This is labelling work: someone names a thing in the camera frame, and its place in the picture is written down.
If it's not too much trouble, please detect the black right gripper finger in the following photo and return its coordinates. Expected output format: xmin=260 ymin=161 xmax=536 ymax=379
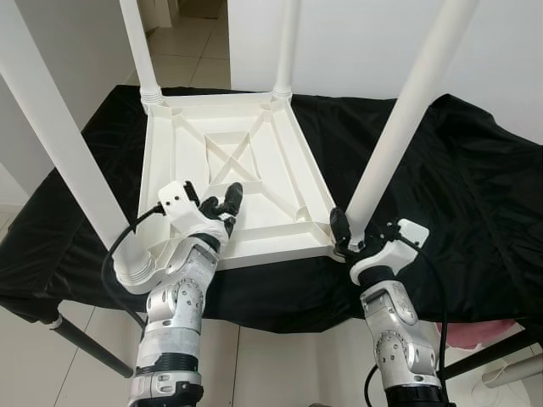
xmin=329 ymin=208 xmax=354 ymax=253

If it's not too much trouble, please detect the white plastic children table top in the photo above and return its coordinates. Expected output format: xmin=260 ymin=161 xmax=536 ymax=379
xmin=136 ymin=89 xmax=342 ymax=272

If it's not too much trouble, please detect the white plastic table leg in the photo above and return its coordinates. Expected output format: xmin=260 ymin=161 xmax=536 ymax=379
xmin=0 ymin=0 xmax=160 ymax=296
xmin=271 ymin=0 xmax=303 ymax=103
xmin=339 ymin=0 xmax=481 ymax=244
xmin=119 ymin=0 xmax=165 ymax=108

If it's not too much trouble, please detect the black fabric table cover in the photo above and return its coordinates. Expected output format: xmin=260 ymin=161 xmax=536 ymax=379
xmin=0 ymin=85 xmax=543 ymax=334

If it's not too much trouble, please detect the pink plastic stool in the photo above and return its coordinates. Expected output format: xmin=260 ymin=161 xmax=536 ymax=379
xmin=445 ymin=321 xmax=516 ymax=350

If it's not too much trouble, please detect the white metal bar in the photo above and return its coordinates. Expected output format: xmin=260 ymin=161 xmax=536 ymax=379
xmin=482 ymin=354 xmax=543 ymax=390

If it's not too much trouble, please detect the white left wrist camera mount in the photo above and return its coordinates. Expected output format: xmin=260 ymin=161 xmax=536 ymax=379
xmin=159 ymin=180 xmax=230 ymax=244

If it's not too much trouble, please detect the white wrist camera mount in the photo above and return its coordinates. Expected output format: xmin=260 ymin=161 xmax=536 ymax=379
xmin=159 ymin=180 xmax=230 ymax=244
xmin=350 ymin=219 xmax=430 ymax=286

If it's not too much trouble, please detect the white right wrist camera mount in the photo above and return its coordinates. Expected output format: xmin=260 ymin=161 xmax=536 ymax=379
xmin=350 ymin=219 xmax=430 ymax=286

